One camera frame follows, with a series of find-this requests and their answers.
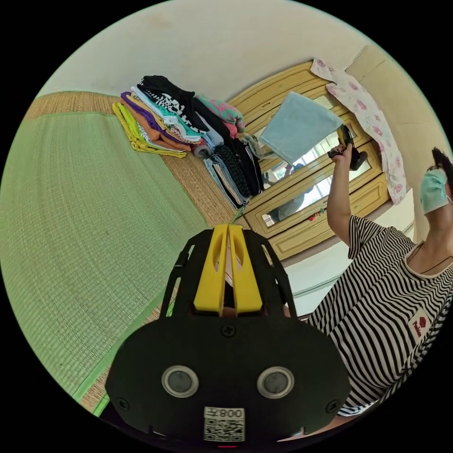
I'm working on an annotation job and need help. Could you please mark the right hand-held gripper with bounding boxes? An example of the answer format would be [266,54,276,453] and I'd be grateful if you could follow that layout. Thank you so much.
[327,126,369,171]

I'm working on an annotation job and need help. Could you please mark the pile of clothes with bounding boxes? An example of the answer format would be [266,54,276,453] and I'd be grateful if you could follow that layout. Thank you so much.
[112,75,276,210]

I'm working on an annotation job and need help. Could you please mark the person's right hand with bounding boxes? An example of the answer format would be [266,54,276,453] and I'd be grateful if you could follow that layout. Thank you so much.
[332,143,354,164]

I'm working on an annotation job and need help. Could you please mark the pink floral cloth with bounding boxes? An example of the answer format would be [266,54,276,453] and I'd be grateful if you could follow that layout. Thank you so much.
[310,58,408,206]

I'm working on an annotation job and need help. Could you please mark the light blue jeans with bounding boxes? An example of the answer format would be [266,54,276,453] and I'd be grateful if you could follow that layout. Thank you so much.
[259,91,344,166]

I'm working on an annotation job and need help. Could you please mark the person's right forearm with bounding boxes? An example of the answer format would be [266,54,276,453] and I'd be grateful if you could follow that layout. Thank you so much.
[327,159,355,245]

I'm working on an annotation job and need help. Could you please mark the person's body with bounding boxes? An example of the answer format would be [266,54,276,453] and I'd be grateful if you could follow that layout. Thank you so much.
[283,147,453,419]

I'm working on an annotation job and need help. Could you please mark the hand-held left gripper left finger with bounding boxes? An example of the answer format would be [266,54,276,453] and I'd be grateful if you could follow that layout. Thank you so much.
[193,224,229,317]

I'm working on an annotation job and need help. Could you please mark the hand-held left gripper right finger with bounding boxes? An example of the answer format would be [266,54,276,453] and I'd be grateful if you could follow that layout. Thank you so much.
[229,225,264,316]

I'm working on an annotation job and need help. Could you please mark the yellow wooden cupboard with mirrors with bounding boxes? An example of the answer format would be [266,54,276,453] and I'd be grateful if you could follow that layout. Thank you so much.
[226,44,415,262]

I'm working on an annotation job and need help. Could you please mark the bed with green woven mat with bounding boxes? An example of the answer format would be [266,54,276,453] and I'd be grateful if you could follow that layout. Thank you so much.
[0,91,250,418]

